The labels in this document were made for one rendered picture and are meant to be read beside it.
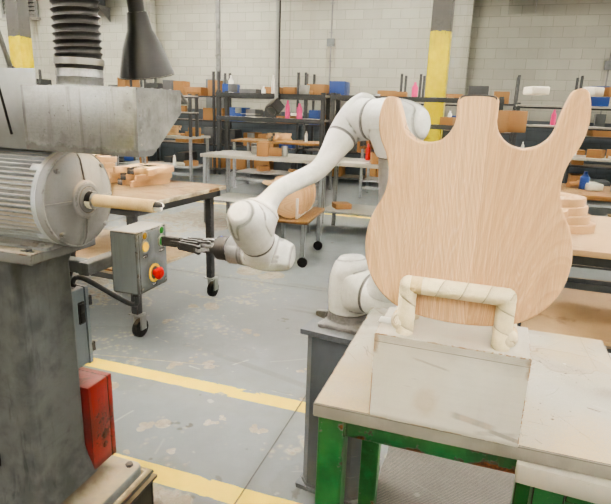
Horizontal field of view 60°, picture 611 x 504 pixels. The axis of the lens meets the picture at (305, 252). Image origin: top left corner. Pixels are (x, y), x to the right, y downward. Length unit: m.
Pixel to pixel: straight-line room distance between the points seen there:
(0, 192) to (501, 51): 11.28
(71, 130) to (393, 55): 11.29
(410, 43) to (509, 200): 11.42
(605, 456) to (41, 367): 1.40
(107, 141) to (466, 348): 0.84
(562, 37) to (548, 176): 11.34
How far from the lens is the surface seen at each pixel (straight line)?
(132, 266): 1.70
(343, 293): 1.94
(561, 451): 1.09
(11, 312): 1.63
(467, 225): 0.96
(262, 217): 1.42
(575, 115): 0.95
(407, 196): 0.96
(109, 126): 1.22
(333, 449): 1.16
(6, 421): 1.83
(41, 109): 1.34
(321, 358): 2.03
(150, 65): 1.40
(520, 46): 12.19
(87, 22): 1.33
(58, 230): 1.45
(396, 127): 0.96
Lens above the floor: 1.50
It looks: 15 degrees down
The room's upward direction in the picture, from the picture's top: 2 degrees clockwise
